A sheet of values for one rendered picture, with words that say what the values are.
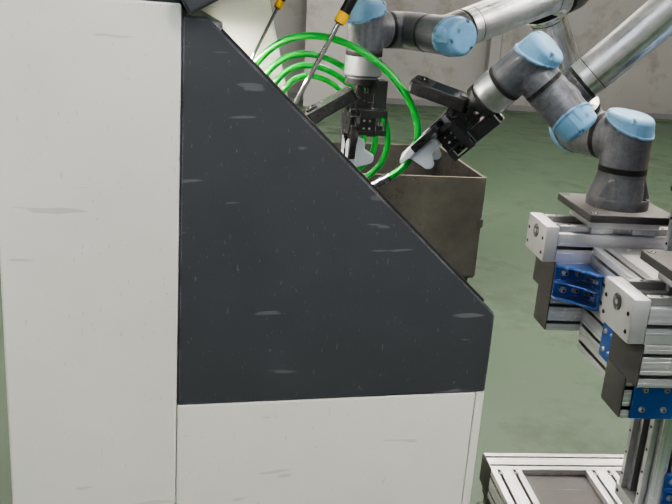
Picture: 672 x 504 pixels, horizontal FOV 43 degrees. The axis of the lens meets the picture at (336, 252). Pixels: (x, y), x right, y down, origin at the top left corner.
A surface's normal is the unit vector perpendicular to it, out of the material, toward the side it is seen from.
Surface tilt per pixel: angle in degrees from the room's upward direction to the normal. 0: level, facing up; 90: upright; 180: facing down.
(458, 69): 90
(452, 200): 90
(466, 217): 90
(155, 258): 90
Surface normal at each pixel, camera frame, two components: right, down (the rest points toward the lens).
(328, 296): 0.22, 0.31
